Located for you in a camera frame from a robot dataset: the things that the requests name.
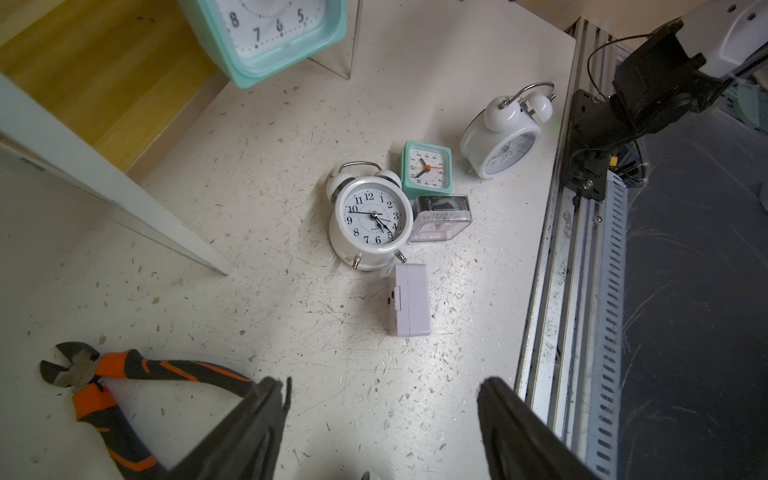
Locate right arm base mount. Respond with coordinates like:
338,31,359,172
560,89,645,202

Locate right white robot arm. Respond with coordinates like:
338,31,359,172
604,0,767,140

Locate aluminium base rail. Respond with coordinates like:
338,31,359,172
514,17,631,480

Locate transparent grey square clock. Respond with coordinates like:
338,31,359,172
409,195,473,243

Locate white twin-bell clock centre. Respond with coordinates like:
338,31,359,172
326,161,414,271

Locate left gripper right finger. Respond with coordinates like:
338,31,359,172
477,377,596,480

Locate white twin-bell clock right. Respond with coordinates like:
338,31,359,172
460,82,555,180

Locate orange black pliers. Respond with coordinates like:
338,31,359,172
39,341,256,480

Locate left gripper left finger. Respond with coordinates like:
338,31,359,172
165,377,293,479

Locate white twin-bell clock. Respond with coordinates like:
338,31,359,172
326,161,414,271
460,82,555,180

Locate small mint square clock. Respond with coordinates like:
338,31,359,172
400,140,453,200

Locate lilac square alarm clock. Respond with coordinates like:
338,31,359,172
387,263,431,337

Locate mint square alarm clock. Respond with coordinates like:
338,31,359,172
179,0,347,89

